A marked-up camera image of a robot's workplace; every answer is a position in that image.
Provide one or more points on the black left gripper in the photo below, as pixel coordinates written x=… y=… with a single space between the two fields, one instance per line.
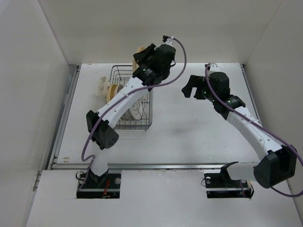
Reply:
x=139 y=57

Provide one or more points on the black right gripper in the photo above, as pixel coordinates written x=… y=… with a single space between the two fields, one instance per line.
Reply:
x=194 y=81

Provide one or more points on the tan plastic plate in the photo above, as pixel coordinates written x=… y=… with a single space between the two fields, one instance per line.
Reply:
x=135 y=65

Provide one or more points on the white plate green rim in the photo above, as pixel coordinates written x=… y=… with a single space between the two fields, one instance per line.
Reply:
x=138 y=109

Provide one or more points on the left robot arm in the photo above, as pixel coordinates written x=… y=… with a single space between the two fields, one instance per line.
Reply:
x=102 y=122

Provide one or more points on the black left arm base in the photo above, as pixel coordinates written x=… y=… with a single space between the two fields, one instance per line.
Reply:
x=109 y=189

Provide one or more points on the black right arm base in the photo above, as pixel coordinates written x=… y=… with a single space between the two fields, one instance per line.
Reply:
x=217 y=188

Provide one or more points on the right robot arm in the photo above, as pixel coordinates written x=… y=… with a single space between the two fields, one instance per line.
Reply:
x=277 y=160

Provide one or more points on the cream white plate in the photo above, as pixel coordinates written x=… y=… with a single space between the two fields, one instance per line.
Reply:
x=115 y=89

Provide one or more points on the yellow plate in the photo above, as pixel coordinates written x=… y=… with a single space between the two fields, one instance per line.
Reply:
x=108 y=99

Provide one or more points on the white bowl green band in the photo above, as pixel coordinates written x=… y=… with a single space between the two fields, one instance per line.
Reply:
x=125 y=117

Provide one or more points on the grey wire dish rack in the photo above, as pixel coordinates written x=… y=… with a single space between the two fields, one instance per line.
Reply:
x=120 y=74

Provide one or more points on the aluminium table rail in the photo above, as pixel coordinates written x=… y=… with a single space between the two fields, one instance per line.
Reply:
x=184 y=132

